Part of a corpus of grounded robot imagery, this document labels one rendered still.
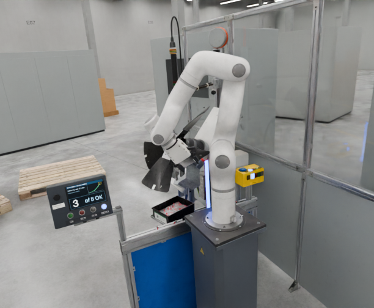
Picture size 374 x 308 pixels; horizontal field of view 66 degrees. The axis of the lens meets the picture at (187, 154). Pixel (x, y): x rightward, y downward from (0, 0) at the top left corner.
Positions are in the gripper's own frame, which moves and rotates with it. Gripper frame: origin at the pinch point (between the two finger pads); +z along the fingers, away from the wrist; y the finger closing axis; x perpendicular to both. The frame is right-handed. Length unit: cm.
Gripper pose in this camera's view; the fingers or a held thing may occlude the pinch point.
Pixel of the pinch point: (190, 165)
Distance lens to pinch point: 147.2
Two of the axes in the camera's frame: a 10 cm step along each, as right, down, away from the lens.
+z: 6.1, 7.0, 3.7
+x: -0.7, 5.1, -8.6
